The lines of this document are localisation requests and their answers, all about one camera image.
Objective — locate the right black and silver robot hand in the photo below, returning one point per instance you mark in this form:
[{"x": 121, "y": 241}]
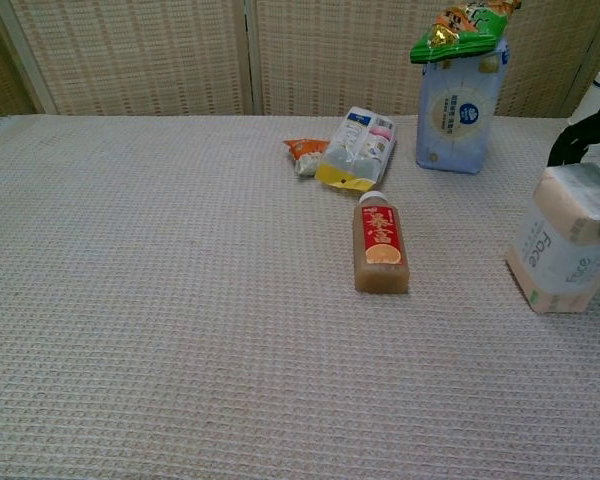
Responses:
[{"x": 580, "y": 140}]

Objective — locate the white Face tissue pack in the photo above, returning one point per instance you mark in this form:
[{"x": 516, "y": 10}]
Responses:
[{"x": 555, "y": 240}]

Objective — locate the blue wet wipes pack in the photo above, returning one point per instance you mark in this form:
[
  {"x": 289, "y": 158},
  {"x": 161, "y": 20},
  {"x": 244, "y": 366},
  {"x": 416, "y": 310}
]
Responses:
[{"x": 455, "y": 120}]

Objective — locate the stack of white paper cups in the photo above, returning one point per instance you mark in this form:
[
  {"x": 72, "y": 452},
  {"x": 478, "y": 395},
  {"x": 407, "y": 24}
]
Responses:
[{"x": 597, "y": 97}]

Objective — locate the green peanut snack bag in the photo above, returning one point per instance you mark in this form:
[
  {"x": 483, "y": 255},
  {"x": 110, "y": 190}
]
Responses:
[{"x": 455, "y": 35}]

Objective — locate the yellow and white snack bag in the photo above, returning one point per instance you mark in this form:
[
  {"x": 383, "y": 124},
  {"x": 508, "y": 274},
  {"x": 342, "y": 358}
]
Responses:
[{"x": 357, "y": 150}]

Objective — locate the juice bottle with red label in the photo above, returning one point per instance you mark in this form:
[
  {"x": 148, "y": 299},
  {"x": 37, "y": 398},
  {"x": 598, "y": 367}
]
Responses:
[{"x": 380, "y": 240}]

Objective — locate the small orange snack packet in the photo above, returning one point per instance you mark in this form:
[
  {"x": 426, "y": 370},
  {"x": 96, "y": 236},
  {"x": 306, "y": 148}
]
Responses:
[{"x": 302, "y": 147}]

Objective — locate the beige waffle-weave tablecloth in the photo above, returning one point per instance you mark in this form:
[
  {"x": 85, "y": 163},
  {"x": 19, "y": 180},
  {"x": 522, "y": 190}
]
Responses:
[{"x": 180, "y": 300}]

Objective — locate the woven folding screen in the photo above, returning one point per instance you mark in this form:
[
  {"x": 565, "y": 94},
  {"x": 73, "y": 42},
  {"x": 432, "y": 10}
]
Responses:
[{"x": 130, "y": 55}]

